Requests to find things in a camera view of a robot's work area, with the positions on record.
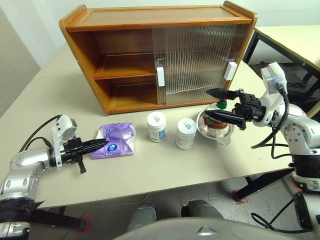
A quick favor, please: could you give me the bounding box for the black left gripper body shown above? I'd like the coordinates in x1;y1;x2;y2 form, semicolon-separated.
62;138;87;175

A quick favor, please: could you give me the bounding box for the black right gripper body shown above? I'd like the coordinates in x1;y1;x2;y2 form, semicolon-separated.
232;88;267;131

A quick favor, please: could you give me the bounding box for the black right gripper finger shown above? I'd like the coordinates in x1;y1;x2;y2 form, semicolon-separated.
205;88;238;100
205;111;245;126

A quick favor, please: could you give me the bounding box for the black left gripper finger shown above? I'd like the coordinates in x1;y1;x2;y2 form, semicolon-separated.
82;138;109;149
83;144;107;155

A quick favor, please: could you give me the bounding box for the white plush toy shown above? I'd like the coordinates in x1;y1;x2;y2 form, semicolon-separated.
202;98;232;137

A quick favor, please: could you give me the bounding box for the white door handle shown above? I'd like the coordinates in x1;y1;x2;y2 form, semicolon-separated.
224;61;238;81
156;66;165;88

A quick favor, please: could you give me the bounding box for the steel bowl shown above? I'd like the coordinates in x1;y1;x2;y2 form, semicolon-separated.
196;103;236;146

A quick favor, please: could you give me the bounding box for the purple tissue pack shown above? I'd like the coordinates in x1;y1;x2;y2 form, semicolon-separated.
90;121;138;161

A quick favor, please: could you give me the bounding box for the white bottle plain label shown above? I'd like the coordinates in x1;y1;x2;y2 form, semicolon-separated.
175;117;197;151

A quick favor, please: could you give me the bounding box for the ribbed clear sliding door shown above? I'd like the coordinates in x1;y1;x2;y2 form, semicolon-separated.
152;26;241;106
164;23;252;105

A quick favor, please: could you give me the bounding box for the white bottle blue patterned label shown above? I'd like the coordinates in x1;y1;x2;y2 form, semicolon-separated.
146;111;168;143

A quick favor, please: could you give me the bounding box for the wooden two-shelf cabinet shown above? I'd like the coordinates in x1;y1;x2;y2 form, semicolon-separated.
58;0;259;116

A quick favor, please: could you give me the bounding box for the black table leg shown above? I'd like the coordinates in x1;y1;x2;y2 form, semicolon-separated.
234;168;296;201
29;207;87;231

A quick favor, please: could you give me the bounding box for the grey left robot knee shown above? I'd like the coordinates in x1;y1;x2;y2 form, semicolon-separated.
127;201;157;232

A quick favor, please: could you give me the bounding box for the grey robot knee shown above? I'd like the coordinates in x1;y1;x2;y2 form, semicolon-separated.
181;199;225;221
127;201;157;232

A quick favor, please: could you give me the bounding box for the grey right robot knee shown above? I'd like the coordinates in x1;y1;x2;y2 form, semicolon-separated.
181;199;225;221

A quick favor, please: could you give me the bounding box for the silver robot torso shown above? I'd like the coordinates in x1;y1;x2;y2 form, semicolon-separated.
113;216;311;240

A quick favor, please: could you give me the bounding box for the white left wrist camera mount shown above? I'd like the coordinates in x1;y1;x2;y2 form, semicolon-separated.
50;114;79;171

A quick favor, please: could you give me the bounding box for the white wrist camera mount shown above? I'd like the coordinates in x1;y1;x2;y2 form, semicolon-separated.
50;114;79;171
252;61;288;127

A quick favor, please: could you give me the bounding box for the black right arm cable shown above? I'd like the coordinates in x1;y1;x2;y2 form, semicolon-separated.
251;81;297;161

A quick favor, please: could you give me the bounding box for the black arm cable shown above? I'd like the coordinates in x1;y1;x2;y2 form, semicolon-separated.
21;114;63;153
251;81;297;161

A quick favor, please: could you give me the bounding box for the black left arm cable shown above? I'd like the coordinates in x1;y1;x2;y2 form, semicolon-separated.
21;114;63;153

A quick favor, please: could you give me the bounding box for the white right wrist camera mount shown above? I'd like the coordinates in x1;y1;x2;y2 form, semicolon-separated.
252;61;288;127

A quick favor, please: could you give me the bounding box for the beige table with black frame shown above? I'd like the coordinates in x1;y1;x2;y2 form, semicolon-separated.
242;24;320;120

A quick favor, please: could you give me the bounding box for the thin black looped cable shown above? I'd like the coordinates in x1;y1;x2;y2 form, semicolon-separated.
250;197;303;235

